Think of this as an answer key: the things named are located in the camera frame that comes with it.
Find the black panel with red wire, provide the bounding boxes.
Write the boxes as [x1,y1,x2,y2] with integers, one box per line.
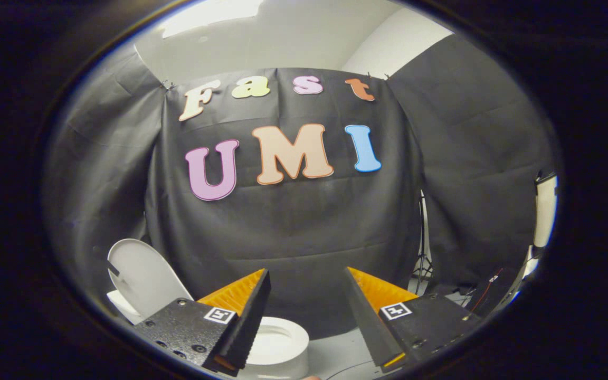
[470,267,519,317]

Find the black tripod stand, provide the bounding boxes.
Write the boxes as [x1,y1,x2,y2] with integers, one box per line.
[412,190,434,294]

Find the black backdrop cloth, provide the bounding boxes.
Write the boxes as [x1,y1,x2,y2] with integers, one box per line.
[43,34,555,341]

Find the white toilet lid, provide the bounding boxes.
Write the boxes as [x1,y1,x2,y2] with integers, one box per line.
[107,239,194,320]

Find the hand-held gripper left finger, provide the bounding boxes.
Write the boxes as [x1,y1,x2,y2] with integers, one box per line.
[134,268,272,378]

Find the white toilet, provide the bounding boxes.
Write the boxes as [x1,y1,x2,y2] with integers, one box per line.
[106,289,310,380]

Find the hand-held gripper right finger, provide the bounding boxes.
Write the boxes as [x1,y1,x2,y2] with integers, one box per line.
[344,267,482,373]

